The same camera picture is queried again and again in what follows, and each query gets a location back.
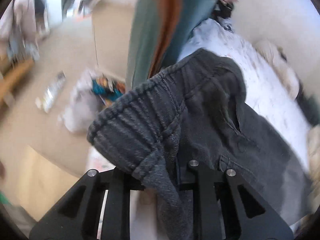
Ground cream teddy print duvet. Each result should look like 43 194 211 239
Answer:
253 40 300 100

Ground dark grey pants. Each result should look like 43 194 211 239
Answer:
87 49 311 239

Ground silver remote on floor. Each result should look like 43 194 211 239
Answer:
42 72 66 113

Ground white floral bed sheet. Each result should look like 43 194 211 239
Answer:
179 18 310 172

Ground colourful bag on floor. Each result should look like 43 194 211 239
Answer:
92 76 125 107

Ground teal bed frame side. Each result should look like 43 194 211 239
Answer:
125 0 217 90

